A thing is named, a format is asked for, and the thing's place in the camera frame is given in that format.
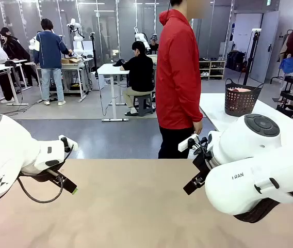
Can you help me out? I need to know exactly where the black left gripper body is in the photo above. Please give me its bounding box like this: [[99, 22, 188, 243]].
[[19, 160, 68, 185]]

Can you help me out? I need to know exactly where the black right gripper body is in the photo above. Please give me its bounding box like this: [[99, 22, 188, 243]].
[[192, 134, 216, 182]]

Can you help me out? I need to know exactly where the black perforated laundry basket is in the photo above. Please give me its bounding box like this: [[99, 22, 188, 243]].
[[224, 78, 264, 117]]

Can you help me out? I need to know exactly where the pink herringbone towel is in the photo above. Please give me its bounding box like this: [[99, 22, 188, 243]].
[[227, 87, 252, 94]]

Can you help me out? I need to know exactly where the person's right hand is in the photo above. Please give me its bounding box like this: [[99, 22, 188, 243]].
[[193, 120, 204, 136]]

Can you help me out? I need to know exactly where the large white table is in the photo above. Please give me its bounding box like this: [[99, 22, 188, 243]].
[[199, 92, 293, 133]]

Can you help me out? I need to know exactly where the grey plastic stool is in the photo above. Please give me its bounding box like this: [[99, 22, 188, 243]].
[[133, 94, 156, 117]]

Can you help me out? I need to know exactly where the person in red jacket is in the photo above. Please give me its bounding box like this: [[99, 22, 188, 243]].
[[155, 0, 204, 160]]

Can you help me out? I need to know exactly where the wooden shoe rack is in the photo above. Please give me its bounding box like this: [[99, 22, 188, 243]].
[[199, 59, 227, 81]]

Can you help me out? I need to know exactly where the black luggage pile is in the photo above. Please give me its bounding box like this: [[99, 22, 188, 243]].
[[225, 50, 248, 73]]

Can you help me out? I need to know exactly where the grey workbench with shelf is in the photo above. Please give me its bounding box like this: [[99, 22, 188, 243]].
[[36, 57, 93, 103]]

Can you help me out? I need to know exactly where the seated person in black shirt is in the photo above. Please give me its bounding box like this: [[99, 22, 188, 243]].
[[120, 41, 155, 117]]

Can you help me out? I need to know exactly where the tall black stand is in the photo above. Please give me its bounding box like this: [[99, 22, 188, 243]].
[[242, 28, 263, 86]]

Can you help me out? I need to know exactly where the open cardboard box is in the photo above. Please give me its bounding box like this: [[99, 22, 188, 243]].
[[61, 57, 83, 65]]

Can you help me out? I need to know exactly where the person in blue sweater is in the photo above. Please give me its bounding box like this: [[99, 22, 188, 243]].
[[34, 18, 70, 106]]

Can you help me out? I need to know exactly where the white desk with single leg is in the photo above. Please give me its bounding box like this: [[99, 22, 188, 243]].
[[96, 63, 131, 122]]

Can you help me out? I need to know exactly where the seated person with headset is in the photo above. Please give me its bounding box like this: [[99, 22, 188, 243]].
[[148, 34, 160, 55]]

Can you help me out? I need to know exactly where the person in black jacket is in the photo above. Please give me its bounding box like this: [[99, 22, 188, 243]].
[[0, 26, 40, 87]]

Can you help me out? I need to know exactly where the black bag on desk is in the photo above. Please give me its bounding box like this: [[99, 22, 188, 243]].
[[112, 58, 127, 68]]

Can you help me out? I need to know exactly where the thin black tripod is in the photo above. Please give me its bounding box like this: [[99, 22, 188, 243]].
[[90, 32, 99, 76]]

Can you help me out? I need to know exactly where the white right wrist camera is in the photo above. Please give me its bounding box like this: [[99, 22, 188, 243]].
[[177, 133, 200, 153]]

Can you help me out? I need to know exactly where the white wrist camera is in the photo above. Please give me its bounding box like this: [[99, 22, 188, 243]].
[[58, 134, 78, 153], [177, 133, 200, 153]]

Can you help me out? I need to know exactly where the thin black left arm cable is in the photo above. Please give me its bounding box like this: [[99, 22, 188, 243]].
[[17, 144, 74, 204]]

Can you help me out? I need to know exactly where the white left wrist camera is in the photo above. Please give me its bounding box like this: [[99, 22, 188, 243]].
[[58, 134, 78, 153]]

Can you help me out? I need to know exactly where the thick black right arm hose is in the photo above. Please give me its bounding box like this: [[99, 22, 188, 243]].
[[233, 188, 293, 224]]

